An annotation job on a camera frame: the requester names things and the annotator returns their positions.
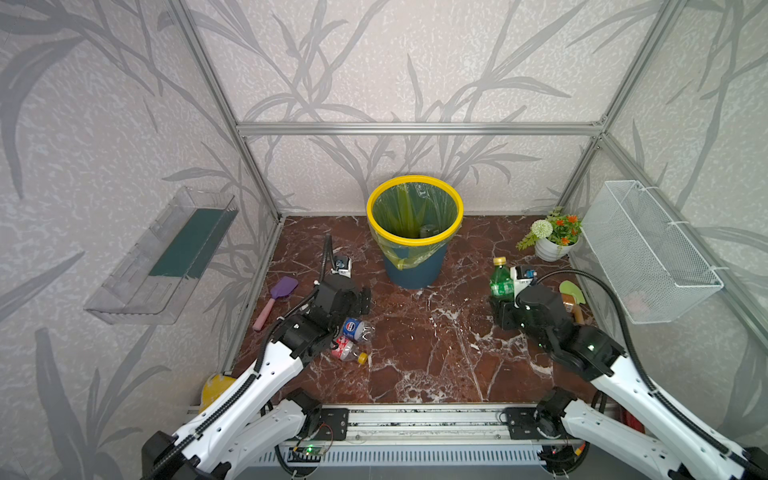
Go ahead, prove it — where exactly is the pepsi blue label bottle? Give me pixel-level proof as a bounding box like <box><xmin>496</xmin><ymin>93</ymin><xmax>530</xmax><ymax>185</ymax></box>
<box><xmin>341</xmin><ymin>318</ymin><xmax>376</xmax><ymax>344</ymax></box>

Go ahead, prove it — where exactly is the green soda bottle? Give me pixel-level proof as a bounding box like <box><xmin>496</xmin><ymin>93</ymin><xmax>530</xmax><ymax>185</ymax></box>
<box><xmin>489</xmin><ymin>257</ymin><xmax>515</xmax><ymax>301</ymax></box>

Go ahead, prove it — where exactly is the red label bottle yellow cap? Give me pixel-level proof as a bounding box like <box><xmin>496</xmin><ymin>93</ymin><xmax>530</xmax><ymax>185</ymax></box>
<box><xmin>330</xmin><ymin>336</ymin><xmax>369</xmax><ymax>365</ymax></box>

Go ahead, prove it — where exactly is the clear water bottle white cap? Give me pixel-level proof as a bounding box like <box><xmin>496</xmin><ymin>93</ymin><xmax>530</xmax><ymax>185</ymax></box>
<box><xmin>419</xmin><ymin>224</ymin><xmax>441</xmax><ymax>238</ymax></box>

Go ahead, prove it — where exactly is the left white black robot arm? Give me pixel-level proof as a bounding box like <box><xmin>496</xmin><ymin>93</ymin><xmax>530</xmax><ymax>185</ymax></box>
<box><xmin>142</xmin><ymin>273</ymin><xmax>371</xmax><ymax>479</ymax></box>

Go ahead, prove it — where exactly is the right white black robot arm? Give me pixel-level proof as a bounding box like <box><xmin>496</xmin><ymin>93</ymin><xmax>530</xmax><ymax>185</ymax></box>
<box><xmin>489</xmin><ymin>284</ymin><xmax>767</xmax><ymax>479</ymax></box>

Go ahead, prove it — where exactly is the blue bin yellow rim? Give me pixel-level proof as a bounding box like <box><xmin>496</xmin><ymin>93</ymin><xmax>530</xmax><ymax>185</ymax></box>
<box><xmin>366</xmin><ymin>175</ymin><xmax>466</xmax><ymax>292</ymax></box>

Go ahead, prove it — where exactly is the green plastic bin liner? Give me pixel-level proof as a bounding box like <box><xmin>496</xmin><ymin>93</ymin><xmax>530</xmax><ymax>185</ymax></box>
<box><xmin>371</xmin><ymin>182</ymin><xmax>460</xmax><ymax>272</ymax></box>

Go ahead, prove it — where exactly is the purple pink silicone spatula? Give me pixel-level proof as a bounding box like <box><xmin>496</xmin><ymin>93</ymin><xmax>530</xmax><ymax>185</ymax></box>
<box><xmin>252</xmin><ymin>276</ymin><xmax>298</xmax><ymax>331</ymax></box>

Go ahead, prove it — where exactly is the potted artificial flower plant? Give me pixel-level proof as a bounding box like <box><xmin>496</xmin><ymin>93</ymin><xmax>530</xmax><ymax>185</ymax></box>
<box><xmin>516</xmin><ymin>206</ymin><xmax>582</xmax><ymax>262</ymax></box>

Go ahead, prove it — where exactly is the yellow snack bag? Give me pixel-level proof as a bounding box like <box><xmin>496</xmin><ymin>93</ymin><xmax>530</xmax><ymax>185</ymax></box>
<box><xmin>199</xmin><ymin>374</ymin><xmax>236</xmax><ymax>413</ymax></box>

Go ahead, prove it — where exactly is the green spatula wooden handle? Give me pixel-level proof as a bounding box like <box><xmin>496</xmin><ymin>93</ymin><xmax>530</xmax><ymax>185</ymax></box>
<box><xmin>559</xmin><ymin>281</ymin><xmax>586</xmax><ymax>305</ymax></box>

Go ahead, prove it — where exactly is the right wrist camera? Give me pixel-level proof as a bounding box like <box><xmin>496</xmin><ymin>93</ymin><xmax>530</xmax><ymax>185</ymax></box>
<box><xmin>510</xmin><ymin>265</ymin><xmax>537</xmax><ymax>296</ymax></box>

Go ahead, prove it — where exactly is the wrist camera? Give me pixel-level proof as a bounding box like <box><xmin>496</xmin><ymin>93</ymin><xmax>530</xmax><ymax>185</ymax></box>
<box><xmin>331</xmin><ymin>255</ymin><xmax>352</xmax><ymax>278</ymax></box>
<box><xmin>510</xmin><ymin>265</ymin><xmax>537</xmax><ymax>296</ymax></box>

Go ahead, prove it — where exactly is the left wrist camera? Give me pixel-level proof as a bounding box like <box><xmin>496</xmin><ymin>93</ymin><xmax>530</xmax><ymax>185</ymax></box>
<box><xmin>331</xmin><ymin>255</ymin><xmax>352</xmax><ymax>278</ymax></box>

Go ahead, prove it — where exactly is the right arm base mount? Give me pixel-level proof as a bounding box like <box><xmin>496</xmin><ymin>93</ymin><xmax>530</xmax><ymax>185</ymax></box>
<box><xmin>497</xmin><ymin>405</ymin><xmax>573</xmax><ymax>442</ymax></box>

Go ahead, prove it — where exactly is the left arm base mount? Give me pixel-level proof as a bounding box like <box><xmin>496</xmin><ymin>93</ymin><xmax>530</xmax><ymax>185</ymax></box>
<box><xmin>291</xmin><ymin>407</ymin><xmax>350</xmax><ymax>441</ymax></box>

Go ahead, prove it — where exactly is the white wire mesh basket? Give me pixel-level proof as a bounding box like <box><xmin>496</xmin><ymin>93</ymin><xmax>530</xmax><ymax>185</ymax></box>
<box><xmin>582</xmin><ymin>180</ymin><xmax>723</xmax><ymax>325</ymax></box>

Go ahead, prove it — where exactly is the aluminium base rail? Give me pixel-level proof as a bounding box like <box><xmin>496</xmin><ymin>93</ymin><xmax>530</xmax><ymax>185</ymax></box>
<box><xmin>179</xmin><ymin>403</ymin><xmax>625</xmax><ymax>448</ymax></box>

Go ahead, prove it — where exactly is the left circuit board with wires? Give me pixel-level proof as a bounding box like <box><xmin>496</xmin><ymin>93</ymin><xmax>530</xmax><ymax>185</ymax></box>
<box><xmin>286</xmin><ymin>423</ymin><xmax>335</xmax><ymax>465</ymax></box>

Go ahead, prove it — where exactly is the circuit board with wires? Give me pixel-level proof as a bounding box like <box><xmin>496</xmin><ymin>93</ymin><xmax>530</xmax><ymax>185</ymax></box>
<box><xmin>286</xmin><ymin>423</ymin><xmax>335</xmax><ymax>465</ymax></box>
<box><xmin>539</xmin><ymin>442</ymin><xmax>591</xmax><ymax>478</ymax></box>

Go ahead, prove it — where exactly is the right circuit board with wires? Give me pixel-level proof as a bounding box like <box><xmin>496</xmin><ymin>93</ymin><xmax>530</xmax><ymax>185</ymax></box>
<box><xmin>539</xmin><ymin>442</ymin><xmax>591</xmax><ymax>478</ymax></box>

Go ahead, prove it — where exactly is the clear acrylic wall shelf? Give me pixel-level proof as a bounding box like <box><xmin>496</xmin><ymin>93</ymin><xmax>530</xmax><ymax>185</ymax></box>
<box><xmin>84</xmin><ymin>186</ymin><xmax>239</xmax><ymax>326</ymax></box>

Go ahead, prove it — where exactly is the aluminium frame crossbar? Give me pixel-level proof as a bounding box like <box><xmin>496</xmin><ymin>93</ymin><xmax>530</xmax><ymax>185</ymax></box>
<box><xmin>236</xmin><ymin>122</ymin><xmax>603</xmax><ymax>137</ymax></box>

